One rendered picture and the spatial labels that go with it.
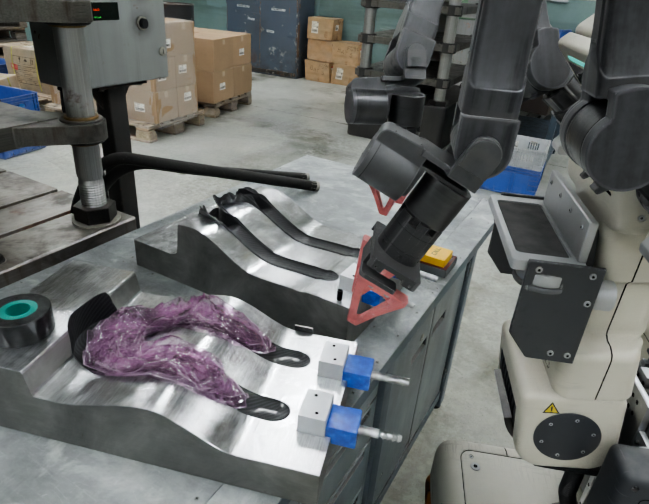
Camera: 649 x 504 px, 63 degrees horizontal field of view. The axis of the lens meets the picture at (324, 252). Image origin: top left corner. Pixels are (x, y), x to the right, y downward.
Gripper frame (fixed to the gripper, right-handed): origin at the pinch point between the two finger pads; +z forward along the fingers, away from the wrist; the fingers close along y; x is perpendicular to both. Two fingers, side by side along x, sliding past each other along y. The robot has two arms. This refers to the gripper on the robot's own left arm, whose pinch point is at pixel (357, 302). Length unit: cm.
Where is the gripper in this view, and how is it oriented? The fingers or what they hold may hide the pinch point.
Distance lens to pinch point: 67.7
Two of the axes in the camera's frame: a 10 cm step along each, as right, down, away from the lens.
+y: -1.3, 4.5, -8.8
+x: 8.5, 5.1, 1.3
